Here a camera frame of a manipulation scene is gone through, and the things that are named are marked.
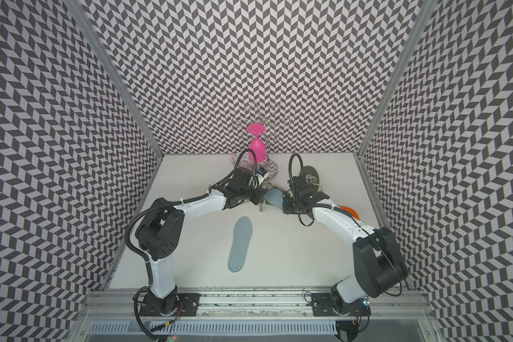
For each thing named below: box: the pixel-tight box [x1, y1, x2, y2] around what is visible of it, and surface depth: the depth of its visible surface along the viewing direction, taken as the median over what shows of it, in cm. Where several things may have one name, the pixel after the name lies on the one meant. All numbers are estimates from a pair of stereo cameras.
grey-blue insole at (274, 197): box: [263, 187, 284, 211], surface depth 95 cm
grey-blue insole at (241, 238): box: [228, 215, 253, 273], surface depth 88 cm
